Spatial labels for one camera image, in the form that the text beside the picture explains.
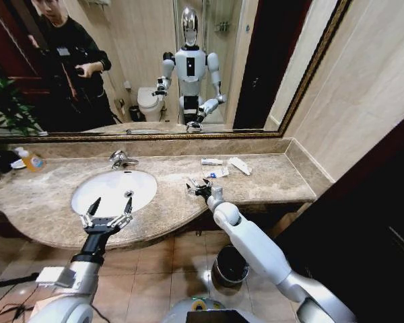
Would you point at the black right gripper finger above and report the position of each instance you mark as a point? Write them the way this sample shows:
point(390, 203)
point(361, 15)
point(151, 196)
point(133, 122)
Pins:
point(205, 182)
point(191, 187)

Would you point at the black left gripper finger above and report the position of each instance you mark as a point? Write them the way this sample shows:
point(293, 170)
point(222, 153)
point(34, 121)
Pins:
point(127, 210)
point(91, 212)

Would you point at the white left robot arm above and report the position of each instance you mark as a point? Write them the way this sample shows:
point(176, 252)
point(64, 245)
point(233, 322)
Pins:
point(74, 282)

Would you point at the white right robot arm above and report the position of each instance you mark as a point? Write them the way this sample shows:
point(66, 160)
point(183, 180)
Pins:
point(256, 249)

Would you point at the white oval sink basin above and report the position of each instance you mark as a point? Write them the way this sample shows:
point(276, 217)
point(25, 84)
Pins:
point(114, 190)

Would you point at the round metal trash bin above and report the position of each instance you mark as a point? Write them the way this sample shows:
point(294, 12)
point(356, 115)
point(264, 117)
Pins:
point(229, 267)

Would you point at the blue white small packet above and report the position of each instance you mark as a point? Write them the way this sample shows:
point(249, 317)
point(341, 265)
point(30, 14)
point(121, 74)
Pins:
point(217, 173)

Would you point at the white toothpaste tube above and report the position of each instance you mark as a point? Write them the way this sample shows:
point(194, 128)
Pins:
point(212, 161)

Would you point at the white flat packet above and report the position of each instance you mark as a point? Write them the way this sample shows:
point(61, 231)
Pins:
point(239, 165)

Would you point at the chrome faucet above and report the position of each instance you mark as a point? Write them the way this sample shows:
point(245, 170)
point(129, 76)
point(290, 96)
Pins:
point(119, 159)

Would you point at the orange soap pump bottle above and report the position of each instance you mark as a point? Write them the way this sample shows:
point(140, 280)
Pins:
point(33, 162)

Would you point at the white soap dish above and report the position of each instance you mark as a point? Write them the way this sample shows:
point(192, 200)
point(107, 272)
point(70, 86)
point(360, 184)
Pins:
point(17, 163)

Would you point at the white robot front shell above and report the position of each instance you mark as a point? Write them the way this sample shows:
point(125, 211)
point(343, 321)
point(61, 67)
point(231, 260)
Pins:
point(205, 311)

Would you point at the green leafy plant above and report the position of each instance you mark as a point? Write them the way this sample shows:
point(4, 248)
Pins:
point(5, 107)

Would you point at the dark wooden cabinet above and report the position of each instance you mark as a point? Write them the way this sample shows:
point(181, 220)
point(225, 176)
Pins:
point(363, 235)

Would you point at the gold framed wall mirror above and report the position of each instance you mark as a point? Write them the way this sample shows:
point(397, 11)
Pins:
point(289, 111)

